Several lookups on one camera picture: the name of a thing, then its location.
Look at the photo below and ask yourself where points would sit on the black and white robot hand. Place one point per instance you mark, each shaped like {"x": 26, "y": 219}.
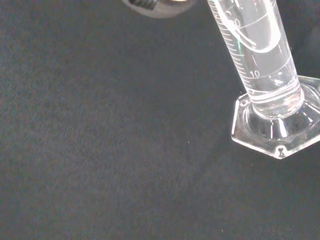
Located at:
{"x": 160, "y": 7}

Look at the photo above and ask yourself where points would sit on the black bench cloth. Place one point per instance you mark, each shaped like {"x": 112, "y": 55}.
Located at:
{"x": 112, "y": 137}

